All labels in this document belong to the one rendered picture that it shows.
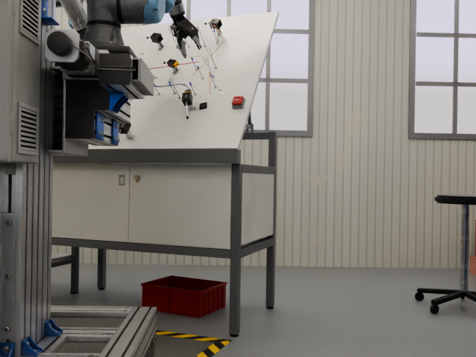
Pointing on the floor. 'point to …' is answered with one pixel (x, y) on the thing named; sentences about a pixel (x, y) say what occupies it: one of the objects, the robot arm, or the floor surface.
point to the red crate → (184, 295)
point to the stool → (460, 255)
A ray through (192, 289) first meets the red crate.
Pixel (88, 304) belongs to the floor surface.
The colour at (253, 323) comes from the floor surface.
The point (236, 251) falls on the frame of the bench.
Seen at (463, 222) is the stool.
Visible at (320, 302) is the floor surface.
